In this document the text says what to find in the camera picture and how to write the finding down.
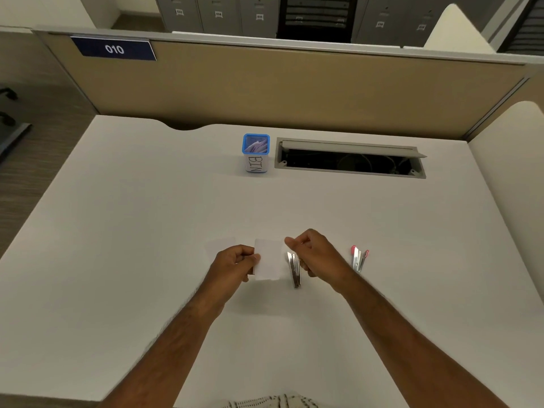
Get grey filing cabinets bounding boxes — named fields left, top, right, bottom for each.
left=154, top=0, right=280, bottom=35
left=351, top=0, right=452, bottom=48

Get white side divider panel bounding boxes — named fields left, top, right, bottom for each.
left=467, top=101, right=544, bottom=304
left=424, top=4, right=497, bottom=54

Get black office chair base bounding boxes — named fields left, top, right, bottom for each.
left=0, top=86, right=33, bottom=164

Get black shelf unit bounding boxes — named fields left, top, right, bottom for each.
left=496, top=0, right=544, bottom=56
left=276, top=0, right=358, bottom=43

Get person's right forearm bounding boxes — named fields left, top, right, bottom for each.
left=335, top=272, right=513, bottom=408

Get white paper card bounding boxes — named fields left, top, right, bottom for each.
left=206, top=236, right=237, bottom=256
left=254, top=238, right=285, bottom=281

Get person's right hand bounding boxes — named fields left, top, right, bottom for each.
left=284, top=228, right=356, bottom=294

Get blue rimmed bin cup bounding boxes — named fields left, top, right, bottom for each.
left=242, top=133, right=271, bottom=175

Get grey desk cable tray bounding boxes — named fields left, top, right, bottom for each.
left=274, top=137, right=428, bottom=180

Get blue number sign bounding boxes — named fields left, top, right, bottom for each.
left=70, top=35, right=157, bottom=62

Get person's left hand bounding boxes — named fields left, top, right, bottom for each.
left=204, top=245, right=261, bottom=296

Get person's left forearm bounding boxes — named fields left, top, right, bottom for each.
left=97, top=283, right=239, bottom=408

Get beige desk partition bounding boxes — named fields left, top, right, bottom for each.
left=33, top=29, right=544, bottom=143

